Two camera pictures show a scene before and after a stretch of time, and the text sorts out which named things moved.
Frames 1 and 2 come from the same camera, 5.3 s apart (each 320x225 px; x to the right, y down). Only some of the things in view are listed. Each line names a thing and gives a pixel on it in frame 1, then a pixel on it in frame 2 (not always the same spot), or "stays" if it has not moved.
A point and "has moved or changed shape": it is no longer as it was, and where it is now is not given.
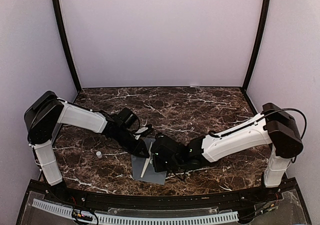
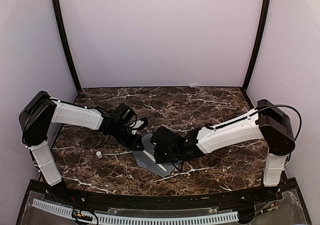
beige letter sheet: x=148 y=160 has moved or changed shape
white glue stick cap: x=99 y=154 stays
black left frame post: x=60 y=25 stays
